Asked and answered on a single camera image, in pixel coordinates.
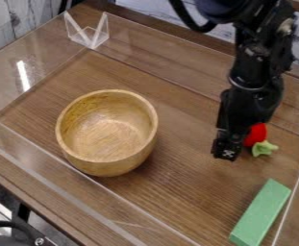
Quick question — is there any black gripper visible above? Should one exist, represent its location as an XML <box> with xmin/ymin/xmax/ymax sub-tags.
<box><xmin>211</xmin><ymin>77</ymin><xmax>283</xmax><ymax>161</ymax></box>

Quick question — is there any red felt strawberry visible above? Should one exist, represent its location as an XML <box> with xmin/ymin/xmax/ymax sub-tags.
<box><xmin>243</xmin><ymin>123</ymin><xmax>279</xmax><ymax>158</ymax></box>

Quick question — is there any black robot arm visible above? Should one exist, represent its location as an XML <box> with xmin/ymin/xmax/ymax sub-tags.
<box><xmin>195</xmin><ymin>0</ymin><xmax>296</xmax><ymax>161</ymax></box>

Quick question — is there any green foam block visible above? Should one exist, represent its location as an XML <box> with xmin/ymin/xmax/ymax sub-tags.
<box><xmin>228</xmin><ymin>179</ymin><xmax>291</xmax><ymax>246</ymax></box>

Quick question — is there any light wooden bowl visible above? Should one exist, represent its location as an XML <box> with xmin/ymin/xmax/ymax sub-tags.
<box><xmin>54</xmin><ymin>89</ymin><xmax>157</xmax><ymax>177</ymax></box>

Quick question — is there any black table leg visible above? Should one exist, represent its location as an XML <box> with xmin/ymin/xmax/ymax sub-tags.
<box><xmin>16</xmin><ymin>204</ymin><xmax>30</xmax><ymax>221</ymax></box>

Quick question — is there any black cable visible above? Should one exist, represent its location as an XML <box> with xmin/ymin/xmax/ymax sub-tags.
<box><xmin>168</xmin><ymin>0</ymin><xmax>219</xmax><ymax>34</ymax></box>

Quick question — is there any clear acrylic corner bracket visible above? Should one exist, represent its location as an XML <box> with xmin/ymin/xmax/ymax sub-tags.
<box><xmin>62</xmin><ymin>12</ymin><xmax>109</xmax><ymax>50</ymax></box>

